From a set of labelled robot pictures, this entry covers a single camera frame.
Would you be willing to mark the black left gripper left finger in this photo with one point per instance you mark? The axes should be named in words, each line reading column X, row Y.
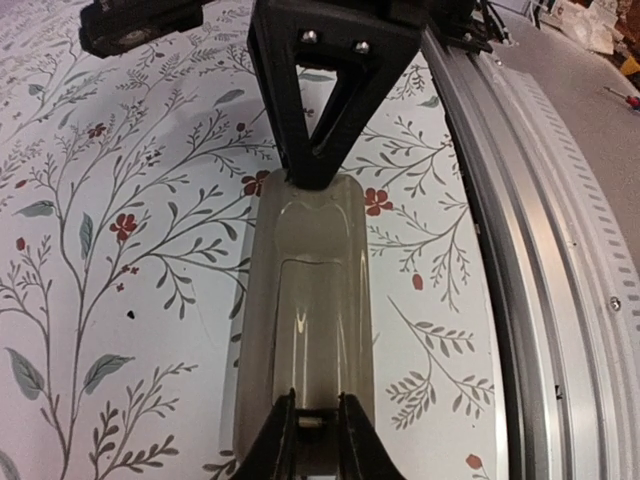
column 273, row 453

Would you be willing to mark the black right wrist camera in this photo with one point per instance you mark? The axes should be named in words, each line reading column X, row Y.
column 110, row 28

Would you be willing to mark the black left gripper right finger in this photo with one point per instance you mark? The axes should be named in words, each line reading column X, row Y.
column 362, row 455

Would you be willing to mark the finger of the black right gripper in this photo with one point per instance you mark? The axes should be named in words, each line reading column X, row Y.
column 368, row 44

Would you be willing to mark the red handled screwdriver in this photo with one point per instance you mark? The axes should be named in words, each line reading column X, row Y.
column 632, row 101

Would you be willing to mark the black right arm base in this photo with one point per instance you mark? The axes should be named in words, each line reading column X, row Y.
column 472, row 26

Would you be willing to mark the aluminium front rail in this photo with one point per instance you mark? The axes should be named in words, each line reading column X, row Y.
column 563, row 288

